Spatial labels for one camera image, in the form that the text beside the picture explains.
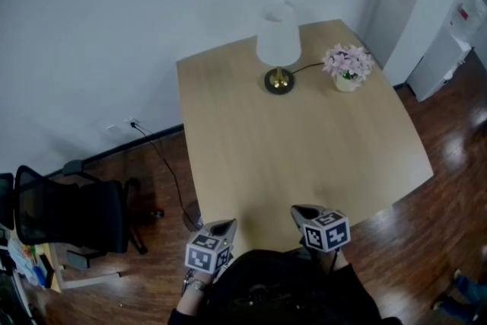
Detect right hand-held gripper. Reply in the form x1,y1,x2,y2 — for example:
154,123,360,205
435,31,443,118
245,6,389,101
290,204,351,253

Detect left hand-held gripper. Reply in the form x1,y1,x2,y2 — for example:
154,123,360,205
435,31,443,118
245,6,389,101
184,218,238,274

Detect black round trash bin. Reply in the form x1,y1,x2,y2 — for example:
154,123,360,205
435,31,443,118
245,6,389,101
182,200,203,232

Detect person's right forearm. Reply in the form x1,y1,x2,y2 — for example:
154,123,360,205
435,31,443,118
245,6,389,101
326,249,349,273

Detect person's left forearm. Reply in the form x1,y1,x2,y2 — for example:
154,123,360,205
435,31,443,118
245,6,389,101
175,269,212,317

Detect silver wristwatch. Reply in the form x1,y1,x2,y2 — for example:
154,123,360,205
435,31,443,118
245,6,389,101
182,276,208,293

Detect person's black top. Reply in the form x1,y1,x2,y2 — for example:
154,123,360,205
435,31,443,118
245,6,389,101
167,249,404,325

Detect black office chair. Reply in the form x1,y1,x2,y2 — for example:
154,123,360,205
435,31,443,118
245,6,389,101
0,159,165,270

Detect pink flowers in white pot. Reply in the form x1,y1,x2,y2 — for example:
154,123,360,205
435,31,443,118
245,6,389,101
321,43,376,94

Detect white shade brass table lamp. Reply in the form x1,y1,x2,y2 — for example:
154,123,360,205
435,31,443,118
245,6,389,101
255,0,303,95

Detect white water dispenser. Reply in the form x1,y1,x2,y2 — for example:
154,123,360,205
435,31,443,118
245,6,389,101
405,26,476,103

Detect colourful desk clutter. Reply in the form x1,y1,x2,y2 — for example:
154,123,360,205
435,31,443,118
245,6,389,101
0,231,49,288

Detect clear water jug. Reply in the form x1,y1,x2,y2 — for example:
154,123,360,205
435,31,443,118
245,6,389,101
448,0,487,45

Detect black floor power cable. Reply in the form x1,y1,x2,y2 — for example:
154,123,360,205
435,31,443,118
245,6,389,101
130,122,201,229

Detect black lamp cable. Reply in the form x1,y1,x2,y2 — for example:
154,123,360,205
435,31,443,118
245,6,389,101
291,62,326,75

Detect wooden side desk white frame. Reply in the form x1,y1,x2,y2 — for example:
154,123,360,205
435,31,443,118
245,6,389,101
41,243,123,294

